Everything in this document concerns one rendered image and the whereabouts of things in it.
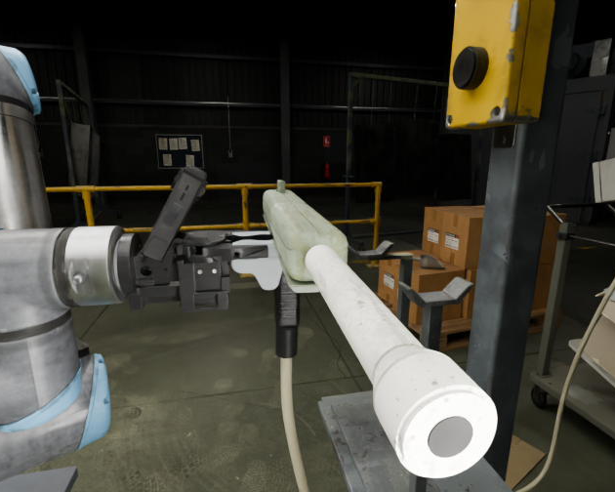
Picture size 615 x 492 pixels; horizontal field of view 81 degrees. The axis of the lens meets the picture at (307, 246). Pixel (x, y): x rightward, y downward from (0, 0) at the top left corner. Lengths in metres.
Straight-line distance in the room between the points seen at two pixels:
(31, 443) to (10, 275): 0.36
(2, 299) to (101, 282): 0.09
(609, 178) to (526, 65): 1.70
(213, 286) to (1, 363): 0.23
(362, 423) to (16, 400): 0.50
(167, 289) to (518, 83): 0.47
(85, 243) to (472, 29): 0.53
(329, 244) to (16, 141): 0.66
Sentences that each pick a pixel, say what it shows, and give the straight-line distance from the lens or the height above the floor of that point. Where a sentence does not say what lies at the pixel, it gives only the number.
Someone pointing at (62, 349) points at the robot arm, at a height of 1.04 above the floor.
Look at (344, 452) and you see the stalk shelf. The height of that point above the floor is 0.79.
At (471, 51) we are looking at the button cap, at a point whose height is 1.38.
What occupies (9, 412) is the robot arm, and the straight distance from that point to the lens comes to 0.53.
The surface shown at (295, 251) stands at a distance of 0.27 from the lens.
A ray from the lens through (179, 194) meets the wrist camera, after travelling 0.42.
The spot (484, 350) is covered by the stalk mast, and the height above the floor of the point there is 0.96.
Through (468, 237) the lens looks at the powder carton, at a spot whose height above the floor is 0.73.
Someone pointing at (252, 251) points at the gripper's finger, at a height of 1.15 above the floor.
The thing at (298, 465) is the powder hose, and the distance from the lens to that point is 0.65.
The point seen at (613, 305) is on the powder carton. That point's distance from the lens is 1.91.
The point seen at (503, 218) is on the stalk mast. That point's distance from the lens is 0.58.
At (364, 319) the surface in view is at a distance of 0.16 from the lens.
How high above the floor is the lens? 1.25
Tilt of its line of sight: 13 degrees down
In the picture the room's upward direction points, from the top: straight up
